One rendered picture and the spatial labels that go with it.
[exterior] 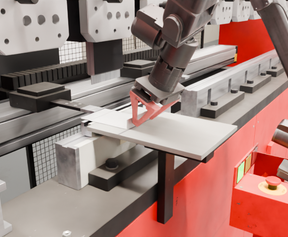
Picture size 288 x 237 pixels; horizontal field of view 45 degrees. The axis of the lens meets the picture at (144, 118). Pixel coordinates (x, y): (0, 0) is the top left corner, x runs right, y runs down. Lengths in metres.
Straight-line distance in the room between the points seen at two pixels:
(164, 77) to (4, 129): 0.44
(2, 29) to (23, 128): 0.44
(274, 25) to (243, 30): 1.99
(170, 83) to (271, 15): 0.35
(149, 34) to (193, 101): 0.55
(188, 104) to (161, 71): 0.54
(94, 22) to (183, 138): 0.28
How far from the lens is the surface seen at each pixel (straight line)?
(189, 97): 1.18
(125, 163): 0.79
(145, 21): 0.67
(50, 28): 0.61
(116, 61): 0.81
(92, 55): 0.75
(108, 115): 0.80
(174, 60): 0.65
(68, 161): 0.75
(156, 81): 0.67
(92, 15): 0.69
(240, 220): 1.02
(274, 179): 0.99
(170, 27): 0.59
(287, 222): 0.98
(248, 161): 1.04
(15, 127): 0.94
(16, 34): 0.57
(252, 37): 2.88
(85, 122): 0.78
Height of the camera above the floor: 1.25
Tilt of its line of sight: 19 degrees down
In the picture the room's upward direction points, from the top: straight up
